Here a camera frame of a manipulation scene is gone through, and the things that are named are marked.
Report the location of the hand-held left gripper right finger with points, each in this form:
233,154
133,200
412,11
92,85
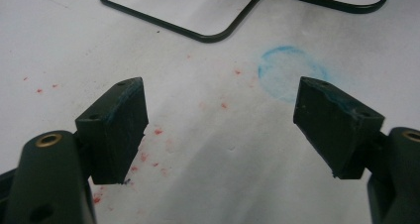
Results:
333,131

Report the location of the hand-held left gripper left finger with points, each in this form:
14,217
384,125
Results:
115,131

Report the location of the white paddle whiteboard black rim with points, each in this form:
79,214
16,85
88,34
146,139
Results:
198,6

